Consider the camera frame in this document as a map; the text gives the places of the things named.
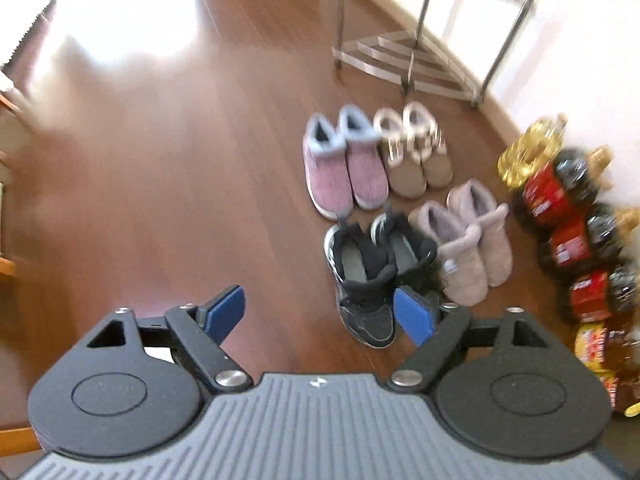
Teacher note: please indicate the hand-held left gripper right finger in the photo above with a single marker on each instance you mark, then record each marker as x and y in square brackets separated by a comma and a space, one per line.
[414, 316]

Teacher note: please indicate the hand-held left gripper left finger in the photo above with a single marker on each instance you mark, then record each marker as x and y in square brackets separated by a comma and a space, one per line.
[226, 310]

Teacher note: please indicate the black sneaker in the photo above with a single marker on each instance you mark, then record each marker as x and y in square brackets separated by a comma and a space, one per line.
[362, 310]
[405, 255]

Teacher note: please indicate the tan fleece-lined boot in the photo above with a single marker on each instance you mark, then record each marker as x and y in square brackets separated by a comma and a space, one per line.
[405, 175]
[437, 170]

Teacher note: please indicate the lilac grey fuzzy boot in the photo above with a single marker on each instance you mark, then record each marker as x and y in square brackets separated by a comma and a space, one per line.
[495, 250]
[462, 270]

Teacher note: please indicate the pink knit boot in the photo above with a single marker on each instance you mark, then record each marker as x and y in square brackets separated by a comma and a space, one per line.
[327, 185]
[369, 177]

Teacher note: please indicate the dark bottle with red label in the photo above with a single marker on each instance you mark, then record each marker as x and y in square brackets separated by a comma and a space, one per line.
[595, 292]
[575, 245]
[547, 195]

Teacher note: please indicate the amber bottle with yellow label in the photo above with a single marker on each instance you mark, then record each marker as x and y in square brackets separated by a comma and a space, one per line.
[595, 345]

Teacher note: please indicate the yellow cooking oil bottle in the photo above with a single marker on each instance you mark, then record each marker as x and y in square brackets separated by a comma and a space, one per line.
[530, 152]

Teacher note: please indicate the wooden furniture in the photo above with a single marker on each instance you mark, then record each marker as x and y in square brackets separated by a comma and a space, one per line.
[6, 265]

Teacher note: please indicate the metal corner rack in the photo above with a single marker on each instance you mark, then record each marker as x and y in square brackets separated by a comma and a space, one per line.
[400, 52]

